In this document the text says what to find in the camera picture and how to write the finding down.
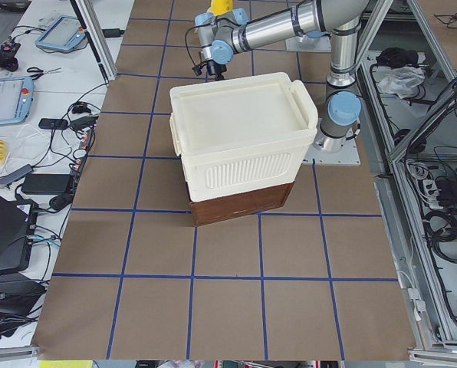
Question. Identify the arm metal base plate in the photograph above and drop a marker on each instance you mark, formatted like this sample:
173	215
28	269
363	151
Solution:
309	45
326	151

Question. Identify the blue teach pendant far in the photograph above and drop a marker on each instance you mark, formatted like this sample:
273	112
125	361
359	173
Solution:
64	35

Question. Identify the dark wooden drawer cabinet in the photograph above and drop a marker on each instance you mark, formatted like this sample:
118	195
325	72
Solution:
238	205

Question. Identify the black power adapter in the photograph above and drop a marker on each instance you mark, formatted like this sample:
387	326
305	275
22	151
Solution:
46	184

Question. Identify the blue teach pendant near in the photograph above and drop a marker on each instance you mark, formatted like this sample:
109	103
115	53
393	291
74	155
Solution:
16	95

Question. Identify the yellow plush toy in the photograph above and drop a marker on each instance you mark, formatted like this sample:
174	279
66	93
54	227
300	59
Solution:
220	7

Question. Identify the aluminium frame post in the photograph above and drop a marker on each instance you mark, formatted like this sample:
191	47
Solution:
87	17

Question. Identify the cream plastic storage box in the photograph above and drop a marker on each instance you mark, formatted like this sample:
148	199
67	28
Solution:
240	135

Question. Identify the black scissors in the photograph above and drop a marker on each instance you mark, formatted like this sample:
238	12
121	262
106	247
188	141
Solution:
35	72

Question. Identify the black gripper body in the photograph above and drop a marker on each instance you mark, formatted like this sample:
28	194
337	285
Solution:
219	69

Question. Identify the black laptop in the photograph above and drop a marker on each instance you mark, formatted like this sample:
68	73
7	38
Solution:
17	221

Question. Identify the blue teach pendant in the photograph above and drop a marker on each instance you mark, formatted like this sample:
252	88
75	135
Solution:
16	95
64	35

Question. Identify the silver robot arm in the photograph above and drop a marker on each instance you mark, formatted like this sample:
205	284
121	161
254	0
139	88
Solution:
225	31

